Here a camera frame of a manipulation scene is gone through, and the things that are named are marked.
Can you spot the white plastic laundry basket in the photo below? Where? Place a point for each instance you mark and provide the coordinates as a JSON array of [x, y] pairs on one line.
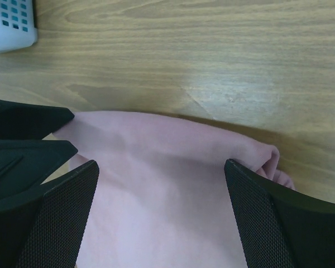
[[17, 24]]

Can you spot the dusty pink graphic t-shirt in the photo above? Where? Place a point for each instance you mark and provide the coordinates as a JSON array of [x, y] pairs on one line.
[[161, 198]]

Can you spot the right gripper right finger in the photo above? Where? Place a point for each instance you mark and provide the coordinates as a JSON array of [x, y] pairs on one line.
[[278, 226]]

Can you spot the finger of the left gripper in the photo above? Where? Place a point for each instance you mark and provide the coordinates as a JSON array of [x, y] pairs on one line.
[[26, 164], [21, 121]]

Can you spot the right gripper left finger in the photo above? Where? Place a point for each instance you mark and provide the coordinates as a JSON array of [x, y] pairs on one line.
[[44, 226]]

